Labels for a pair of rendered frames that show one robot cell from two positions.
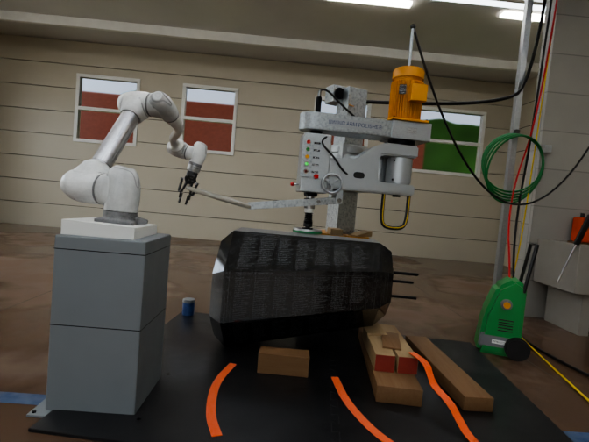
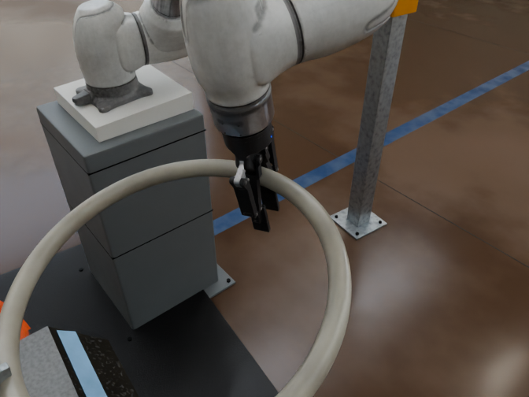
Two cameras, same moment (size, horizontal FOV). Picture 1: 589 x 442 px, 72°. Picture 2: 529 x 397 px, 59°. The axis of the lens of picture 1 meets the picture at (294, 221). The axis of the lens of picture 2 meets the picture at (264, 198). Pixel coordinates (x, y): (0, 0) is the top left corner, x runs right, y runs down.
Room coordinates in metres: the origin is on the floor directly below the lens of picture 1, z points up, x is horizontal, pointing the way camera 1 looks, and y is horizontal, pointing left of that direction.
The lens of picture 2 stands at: (3.32, 0.39, 1.50)
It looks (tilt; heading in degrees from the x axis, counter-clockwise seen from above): 38 degrees down; 142
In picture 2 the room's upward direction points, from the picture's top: straight up
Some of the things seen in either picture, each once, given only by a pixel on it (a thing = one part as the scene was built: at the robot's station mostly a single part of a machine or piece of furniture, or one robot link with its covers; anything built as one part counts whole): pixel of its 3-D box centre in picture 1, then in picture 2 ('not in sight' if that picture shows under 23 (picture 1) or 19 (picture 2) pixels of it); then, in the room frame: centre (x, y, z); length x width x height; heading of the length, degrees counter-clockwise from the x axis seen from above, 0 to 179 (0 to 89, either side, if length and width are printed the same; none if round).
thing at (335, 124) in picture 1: (362, 131); not in sight; (3.04, -0.45, 1.60); 0.96 x 0.25 x 0.17; 98
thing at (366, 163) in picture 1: (365, 173); not in sight; (3.03, -0.49, 1.28); 0.74 x 0.23 x 0.49; 98
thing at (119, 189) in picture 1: (121, 188); (105, 41); (1.97, 0.85, 1.02); 0.18 x 0.16 x 0.22; 80
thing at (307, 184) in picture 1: (323, 167); not in sight; (3.00, -0.18, 1.30); 0.36 x 0.22 x 0.45; 98
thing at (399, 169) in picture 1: (398, 171); not in sight; (3.08, -0.75, 1.32); 0.19 x 0.19 x 0.20
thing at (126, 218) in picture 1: (124, 217); (106, 87); (1.96, 0.83, 0.88); 0.22 x 0.18 x 0.06; 95
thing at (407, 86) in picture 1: (407, 96); not in sight; (3.07, -0.76, 1.88); 0.31 x 0.28 x 0.40; 8
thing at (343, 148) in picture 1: (345, 168); not in sight; (3.64, -0.41, 1.36); 0.35 x 0.35 x 0.41
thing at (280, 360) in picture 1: (283, 361); not in sight; (2.37, -0.01, 0.07); 0.30 x 0.12 x 0.12; 89
